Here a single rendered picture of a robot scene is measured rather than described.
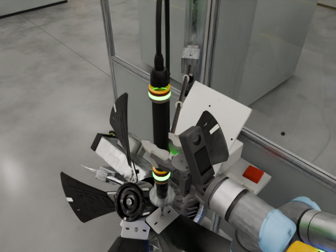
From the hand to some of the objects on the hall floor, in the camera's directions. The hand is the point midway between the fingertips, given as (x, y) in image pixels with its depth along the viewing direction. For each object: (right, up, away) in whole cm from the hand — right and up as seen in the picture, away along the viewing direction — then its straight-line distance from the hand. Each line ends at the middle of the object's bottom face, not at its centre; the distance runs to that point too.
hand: (152, 136), depth 69 cm
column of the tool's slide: (+15, -68, +151) cm, 166 cm away
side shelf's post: (+33, -84, +132) cm, 160 cm away
